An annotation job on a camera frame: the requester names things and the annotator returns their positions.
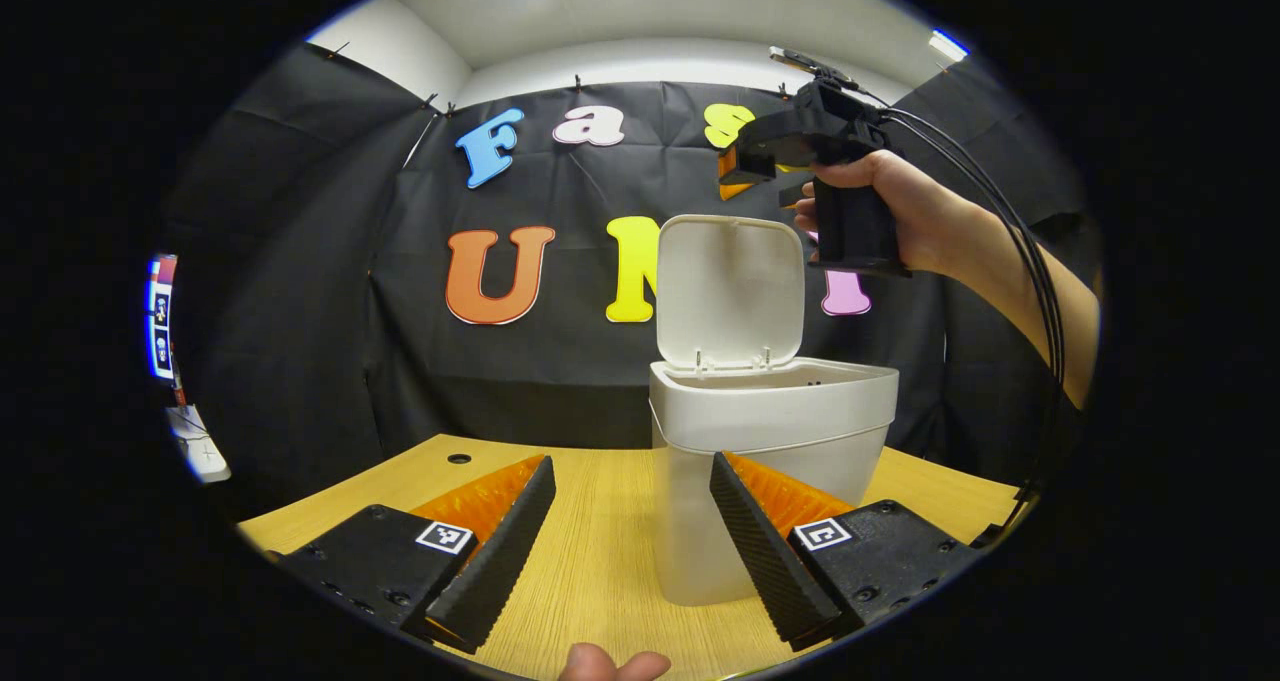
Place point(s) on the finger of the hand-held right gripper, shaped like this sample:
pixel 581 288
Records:
pixel 748 163

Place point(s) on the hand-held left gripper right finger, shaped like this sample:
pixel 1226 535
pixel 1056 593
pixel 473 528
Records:
pixel 770 561

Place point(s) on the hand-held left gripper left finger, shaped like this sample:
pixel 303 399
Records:
pixel 500 559

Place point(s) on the white desktop garbage bin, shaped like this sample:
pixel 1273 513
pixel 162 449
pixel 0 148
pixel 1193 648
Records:
pixel 770 411

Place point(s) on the small ceiling light panel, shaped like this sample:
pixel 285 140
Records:
pixel 948 45

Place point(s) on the white side table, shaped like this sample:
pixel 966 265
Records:
pixel 200 451

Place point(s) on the computer monitor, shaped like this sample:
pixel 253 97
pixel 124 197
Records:
pixel 162 316

